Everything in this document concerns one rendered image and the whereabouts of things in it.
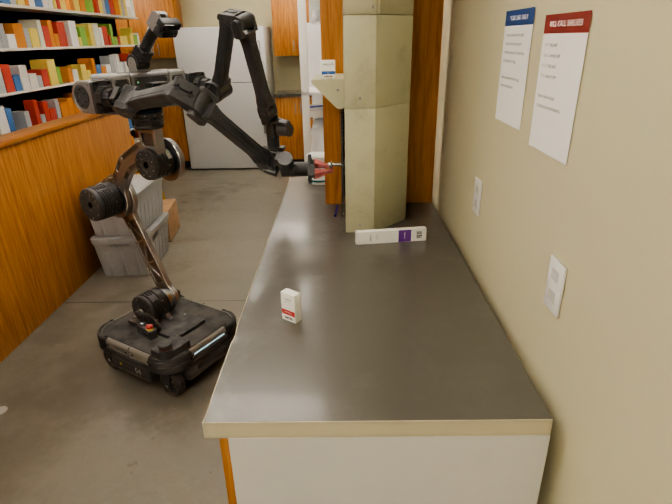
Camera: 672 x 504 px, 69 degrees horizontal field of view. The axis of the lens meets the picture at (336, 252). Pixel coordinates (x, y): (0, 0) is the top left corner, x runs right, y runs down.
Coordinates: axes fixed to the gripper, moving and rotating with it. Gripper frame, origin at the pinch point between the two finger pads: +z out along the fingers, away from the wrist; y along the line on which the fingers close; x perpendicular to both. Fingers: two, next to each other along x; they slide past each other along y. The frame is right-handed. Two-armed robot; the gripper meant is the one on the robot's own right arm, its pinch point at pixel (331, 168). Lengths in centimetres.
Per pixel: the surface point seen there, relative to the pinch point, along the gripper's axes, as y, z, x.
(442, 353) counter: -68, 28, -65
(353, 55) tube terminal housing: 30.1, 8.4, -30.4
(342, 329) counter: -62, 4, -56
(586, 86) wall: -18, 49, -102
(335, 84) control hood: 22.2, 2.2, -25.5
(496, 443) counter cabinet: -85, 35, -82
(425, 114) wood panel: 28, 40, 14
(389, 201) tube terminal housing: -12.5, 22.8, 3.6
